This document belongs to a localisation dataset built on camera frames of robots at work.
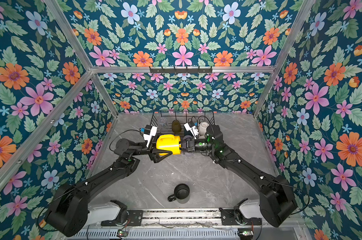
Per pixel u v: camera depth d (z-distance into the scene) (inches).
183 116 46.8
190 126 26.1
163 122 39.8
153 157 23.3
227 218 28.7
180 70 36.6
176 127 41.3
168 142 23.4
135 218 28.9
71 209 15.9
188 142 25.1
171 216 29.5
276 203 15.9
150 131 22.6
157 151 23.1
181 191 31.8
